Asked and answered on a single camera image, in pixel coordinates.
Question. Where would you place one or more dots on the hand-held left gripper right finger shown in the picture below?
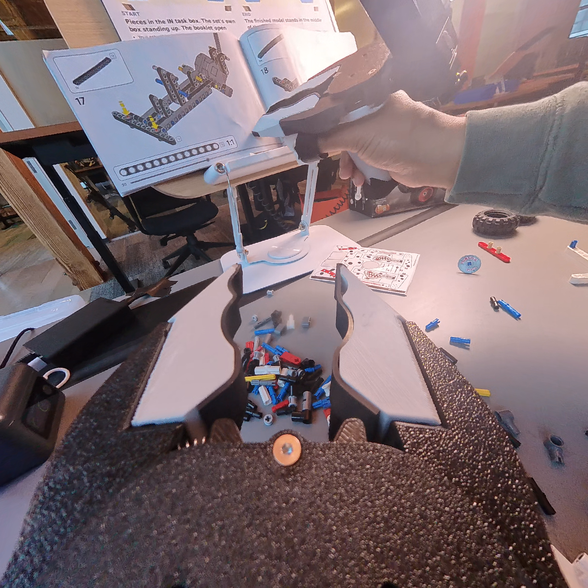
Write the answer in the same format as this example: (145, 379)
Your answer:
(386, 367)

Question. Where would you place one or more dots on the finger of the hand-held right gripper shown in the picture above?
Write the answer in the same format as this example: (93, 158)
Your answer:
(298, 103)
(271, 126)

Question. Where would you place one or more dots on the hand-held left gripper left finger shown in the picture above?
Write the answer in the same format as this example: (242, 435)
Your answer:
(193, 367)

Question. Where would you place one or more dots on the pile of small toy bricks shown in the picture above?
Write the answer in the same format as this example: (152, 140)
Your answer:
(285, 372)

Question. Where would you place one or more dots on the grey desk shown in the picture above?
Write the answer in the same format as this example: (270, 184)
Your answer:
(505, 367)

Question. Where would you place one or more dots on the brown top black-legged desk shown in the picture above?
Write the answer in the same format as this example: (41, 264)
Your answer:
(46, 138)

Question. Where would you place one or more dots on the person's right hand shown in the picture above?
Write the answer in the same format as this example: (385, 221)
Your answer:
(404, 142)

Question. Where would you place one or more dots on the blue toy brick pin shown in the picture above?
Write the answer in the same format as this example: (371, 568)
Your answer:
(432, 324)
(510, 308)
(459, 340)

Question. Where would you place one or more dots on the black ridged axle connector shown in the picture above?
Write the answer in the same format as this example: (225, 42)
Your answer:
(449, 356)

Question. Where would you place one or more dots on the red plastic crate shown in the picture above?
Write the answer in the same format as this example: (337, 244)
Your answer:
(324, 204)

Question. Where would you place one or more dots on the white printed sticker sheet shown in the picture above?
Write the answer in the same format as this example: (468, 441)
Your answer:
(367, 268)

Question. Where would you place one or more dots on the open instruction booklet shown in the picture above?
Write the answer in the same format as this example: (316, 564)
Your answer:
(160, 115)

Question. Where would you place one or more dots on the white printed instruction sheet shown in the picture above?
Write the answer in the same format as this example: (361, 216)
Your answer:
(206, 23)

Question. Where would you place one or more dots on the toy truck picture box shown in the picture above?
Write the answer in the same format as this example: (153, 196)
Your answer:
(399, 197)

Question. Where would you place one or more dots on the black office chair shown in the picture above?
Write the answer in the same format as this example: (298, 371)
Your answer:
(179, 216)

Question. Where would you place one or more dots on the round blue printed disc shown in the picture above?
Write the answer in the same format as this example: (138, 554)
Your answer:
(470, 264)

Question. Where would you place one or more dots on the grey toy brick connector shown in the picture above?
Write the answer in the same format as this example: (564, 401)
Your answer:
(554, 448)
(507, 425)

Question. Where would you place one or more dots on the long wooden workbench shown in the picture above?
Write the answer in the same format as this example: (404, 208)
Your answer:
(505, 92)

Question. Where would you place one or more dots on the red thin toy brick plate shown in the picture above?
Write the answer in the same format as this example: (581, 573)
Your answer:
(494, 251)

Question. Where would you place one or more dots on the translucent plastic bin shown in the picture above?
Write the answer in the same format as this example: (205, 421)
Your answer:
(36, 317)

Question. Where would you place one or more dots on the black box device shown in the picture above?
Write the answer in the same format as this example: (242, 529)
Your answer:
(23, 422)

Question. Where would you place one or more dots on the black toy rubber tire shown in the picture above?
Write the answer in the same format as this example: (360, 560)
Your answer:
(495, 223)
(527, 219)

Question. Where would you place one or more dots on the white straight toy brick beam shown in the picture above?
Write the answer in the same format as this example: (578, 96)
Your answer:
(579, 277)

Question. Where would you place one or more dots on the paned window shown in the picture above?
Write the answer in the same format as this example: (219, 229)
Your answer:
(579, 18)

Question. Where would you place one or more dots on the white bent toy brick beam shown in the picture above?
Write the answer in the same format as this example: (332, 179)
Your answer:
(579, 251)

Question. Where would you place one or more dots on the wooden post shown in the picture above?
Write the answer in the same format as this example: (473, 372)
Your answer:
(46, 216)

